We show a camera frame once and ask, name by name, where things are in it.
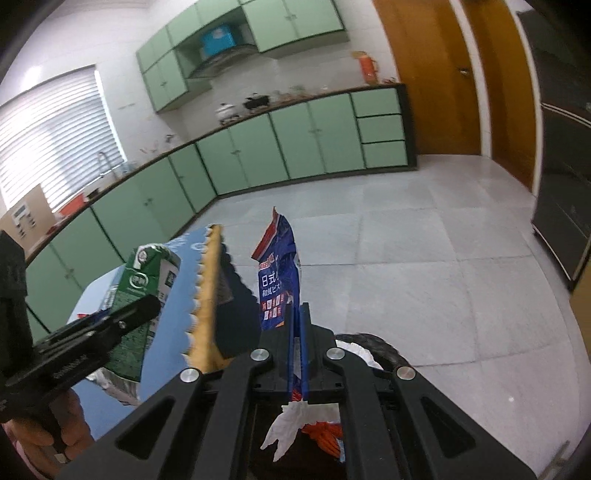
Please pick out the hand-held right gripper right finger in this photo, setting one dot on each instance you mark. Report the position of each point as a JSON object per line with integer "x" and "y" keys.
{"x": 318, "y": 369}

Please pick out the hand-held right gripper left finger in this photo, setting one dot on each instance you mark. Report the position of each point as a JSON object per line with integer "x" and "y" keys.
{"x": 277, "y": 364}

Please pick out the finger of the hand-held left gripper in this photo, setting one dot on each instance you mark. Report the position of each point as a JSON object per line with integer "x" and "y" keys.
{"x": 115, "y": 321}

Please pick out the green milk carton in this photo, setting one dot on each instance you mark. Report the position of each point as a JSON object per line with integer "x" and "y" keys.
{"x": 147, "y": 272}

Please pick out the white tissue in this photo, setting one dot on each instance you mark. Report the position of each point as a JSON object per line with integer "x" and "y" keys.
{"x": 286, "y": 424}

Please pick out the small orange foam net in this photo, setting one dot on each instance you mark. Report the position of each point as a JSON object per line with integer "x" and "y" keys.
{"x": 323, "y": 434}

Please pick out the black trash bin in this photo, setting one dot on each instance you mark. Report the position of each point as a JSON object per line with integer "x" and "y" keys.
{"x": 392, "y": 351}

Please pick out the blue snack packet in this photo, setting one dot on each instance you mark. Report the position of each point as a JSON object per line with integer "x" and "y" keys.
{"x": 277, "y": 277}

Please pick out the person's left hand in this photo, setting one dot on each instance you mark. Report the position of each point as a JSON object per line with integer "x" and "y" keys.
{"x": 78, "y": 429}

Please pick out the white plastic bag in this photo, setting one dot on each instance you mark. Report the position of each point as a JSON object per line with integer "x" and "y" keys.
{"x": 358, "y": 353}

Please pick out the blue printed table mat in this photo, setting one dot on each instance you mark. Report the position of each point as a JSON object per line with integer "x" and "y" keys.
{"x": 178, "y": 314}

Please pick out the red plastic basin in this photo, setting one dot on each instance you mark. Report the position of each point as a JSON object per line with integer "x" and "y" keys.
{"x": 74, "y": 204}

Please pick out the cardboard box with scale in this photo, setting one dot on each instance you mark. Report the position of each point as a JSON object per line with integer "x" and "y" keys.
{"x": 41, "y": 207}

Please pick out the steel kitchen faucet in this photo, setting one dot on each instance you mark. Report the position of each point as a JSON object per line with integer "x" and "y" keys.
{"x": 104, "y": 161}

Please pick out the white window blinds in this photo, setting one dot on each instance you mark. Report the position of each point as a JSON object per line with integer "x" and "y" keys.
{"x": 51, "y": 134}

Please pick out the green cabinet drawer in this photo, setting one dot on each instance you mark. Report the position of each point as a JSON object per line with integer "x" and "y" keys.
{"x": 385, "y": 154}
{"x": 381, "y": 128}
{"x": 375, "y": 101}

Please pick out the green base cabinets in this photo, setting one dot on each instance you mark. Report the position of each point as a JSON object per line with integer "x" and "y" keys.
{"x": 295, "y": 138}

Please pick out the white cooking pot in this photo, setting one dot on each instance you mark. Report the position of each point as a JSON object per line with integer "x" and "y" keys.
{"x": 226, "y": 112}

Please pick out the black wok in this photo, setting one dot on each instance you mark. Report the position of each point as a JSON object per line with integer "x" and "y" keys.
{"x": 255, "y": 102}

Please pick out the range hood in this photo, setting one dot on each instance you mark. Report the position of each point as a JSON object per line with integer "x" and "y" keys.
{"x": 221, "y": 62}

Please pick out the blue box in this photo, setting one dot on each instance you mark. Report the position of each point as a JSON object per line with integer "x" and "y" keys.
{"x": 218, "y": 39}

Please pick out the orange thermos flask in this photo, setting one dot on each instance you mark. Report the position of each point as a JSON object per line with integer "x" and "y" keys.
{"x": 367, "y": 68}

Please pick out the wide wooden door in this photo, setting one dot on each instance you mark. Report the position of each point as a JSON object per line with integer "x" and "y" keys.
{"x": 429, "y": 78}

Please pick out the black cabinet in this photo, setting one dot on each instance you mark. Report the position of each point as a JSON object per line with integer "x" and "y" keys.
{"x": 563, "y": 161}

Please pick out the narrow wooden door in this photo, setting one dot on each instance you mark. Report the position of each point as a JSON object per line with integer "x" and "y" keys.
{"x": 508, "y": 92}

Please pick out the green upper wall cabinets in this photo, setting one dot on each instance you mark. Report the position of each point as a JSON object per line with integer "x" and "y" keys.
{"x": 286, "y": 23}

